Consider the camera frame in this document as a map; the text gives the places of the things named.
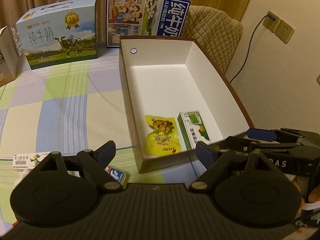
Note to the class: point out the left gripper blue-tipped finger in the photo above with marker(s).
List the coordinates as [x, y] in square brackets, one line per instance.
[261, 134]

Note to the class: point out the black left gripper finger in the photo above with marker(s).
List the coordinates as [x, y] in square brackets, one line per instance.
[215, 161]
[93, 164]

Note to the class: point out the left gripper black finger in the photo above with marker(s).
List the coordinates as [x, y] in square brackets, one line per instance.
[240, 144]

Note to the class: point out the blue white small box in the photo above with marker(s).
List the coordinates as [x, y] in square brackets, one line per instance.
[116, 174]

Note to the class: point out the yellow snack packet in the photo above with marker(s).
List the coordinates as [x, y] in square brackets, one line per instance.
[164, 138]

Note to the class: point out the checked bed sheet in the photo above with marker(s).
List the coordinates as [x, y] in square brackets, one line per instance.
[68, 108]

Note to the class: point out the brown cardboard box white inside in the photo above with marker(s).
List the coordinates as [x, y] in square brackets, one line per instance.
[165, 76]

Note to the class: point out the beige quilted chair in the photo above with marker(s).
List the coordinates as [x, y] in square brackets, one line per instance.
[217, 33]

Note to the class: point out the light blue milk carton box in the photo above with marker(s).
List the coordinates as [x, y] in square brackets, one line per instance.
[57, 33]

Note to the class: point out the white box at left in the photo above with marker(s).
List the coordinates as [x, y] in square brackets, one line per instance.
[10, 61]

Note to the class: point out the dark blue milk carton box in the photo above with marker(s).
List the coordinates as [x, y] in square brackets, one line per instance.
[144, 18]

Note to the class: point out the wall switch at right edge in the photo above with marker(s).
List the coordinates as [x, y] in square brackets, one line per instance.
[318, 79]

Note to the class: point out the empty wall socket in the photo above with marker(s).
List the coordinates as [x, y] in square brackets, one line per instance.
[284, 31]

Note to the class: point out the wall socket with plug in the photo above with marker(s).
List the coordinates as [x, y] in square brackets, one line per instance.
[271, 22]

